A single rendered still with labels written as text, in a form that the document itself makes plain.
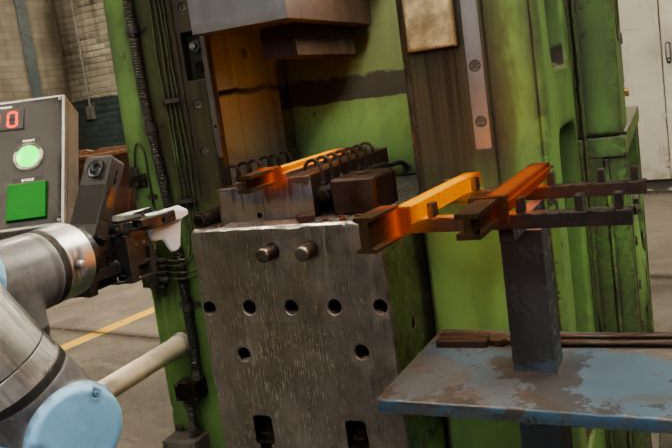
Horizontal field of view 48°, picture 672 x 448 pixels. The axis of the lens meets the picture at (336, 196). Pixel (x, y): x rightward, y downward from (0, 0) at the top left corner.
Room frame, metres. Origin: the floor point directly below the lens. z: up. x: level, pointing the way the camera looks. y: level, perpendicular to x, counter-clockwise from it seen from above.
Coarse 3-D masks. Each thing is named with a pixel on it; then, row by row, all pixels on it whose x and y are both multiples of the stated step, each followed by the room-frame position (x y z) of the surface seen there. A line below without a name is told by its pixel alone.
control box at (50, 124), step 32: (64, 96) 1.54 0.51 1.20; (0, 128) 1.50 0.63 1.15; (32, 128) 1.50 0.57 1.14; (64, 128) 1.50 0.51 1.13; (0, 160) 1.47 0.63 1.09; (64, 160) 1.47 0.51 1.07; (0, 192) 1.44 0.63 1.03; (64, 192) 1.43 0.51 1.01; (0, 224) 1.41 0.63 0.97; (32, 224) 1.40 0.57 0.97
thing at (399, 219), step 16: (464, 176) 1.22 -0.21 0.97; (432, 192) 1.10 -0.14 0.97; (448, 192) 1.12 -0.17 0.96; (464, 192) 1.18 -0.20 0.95; (384, 208) 0.94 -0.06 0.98; (400, 208) 0.96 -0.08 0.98; (416, 208) 1.00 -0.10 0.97; (368, 224) 0.89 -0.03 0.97; (384, 224) 0.93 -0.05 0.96; (400, 224) 0.96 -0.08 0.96; (368, 240) 0.89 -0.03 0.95; (384, 240) 0.93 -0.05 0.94
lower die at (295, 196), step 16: (320, 160) 1.53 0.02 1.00; (336, 160) 1.57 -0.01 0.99; (352, 160) 1.54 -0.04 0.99; (368, 160) 1.62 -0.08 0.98; (384, 160) 1.71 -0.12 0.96; (288, 176) 1.39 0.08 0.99; (304, 176) 1.36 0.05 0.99; (336, 176) 1.46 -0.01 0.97; (224, 192) 1.43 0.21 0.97; (256, 192) 1.40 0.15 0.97; (272, 192) 1.39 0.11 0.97; (288, 192) 1.38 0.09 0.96; (304, 192) 1.36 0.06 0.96; (224, 208) 1.43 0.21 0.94; (240, 208) 1.42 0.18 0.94; (256, 208) 1.41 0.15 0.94; (272, 208) 1.39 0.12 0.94; (288, 208) 1.38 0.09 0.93; (304, 208) 1.36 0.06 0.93; (320, 208) 1.38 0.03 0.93
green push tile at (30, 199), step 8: (16, 184) 1.44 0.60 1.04; (24, 184) 1.44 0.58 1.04; (32, 184) 1.43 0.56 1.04; (40, 184) 1.43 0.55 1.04; (8, 192) 1.43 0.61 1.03; (16, 192) 1.43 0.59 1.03; (24, 192) 1.43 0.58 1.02; (32, 192) 1.43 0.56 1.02; (40, 192) 1.43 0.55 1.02; (8, 200) 1.42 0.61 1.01; (16, 200) 1.42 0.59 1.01; (24, 200) 1.42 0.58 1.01; (32, 200) 1.42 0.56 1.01; (40, 200) 1.42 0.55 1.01; (8, 208) 1.41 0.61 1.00; (16, 208) 1.41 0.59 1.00; (24, 208) 1.41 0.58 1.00; (32, 208) 1.41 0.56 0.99; (40, 208) 1.41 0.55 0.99; (8, 216) 1.40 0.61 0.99; (16, 216) 1.40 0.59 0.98; (24, 216) 1.40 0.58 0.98; (32, 216) 1.40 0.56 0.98; (40, 216) 1.40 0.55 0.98
